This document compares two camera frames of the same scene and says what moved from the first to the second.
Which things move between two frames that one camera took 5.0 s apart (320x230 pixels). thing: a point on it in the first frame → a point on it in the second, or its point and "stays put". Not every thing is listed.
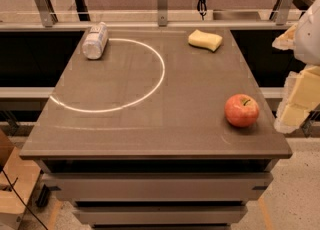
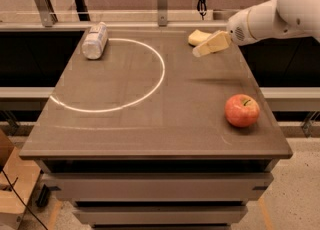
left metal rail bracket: [44, 4] stays put
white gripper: [308, 39] → [237, 29]
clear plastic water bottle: [96, 41] stays put
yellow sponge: [205, 40] stays put
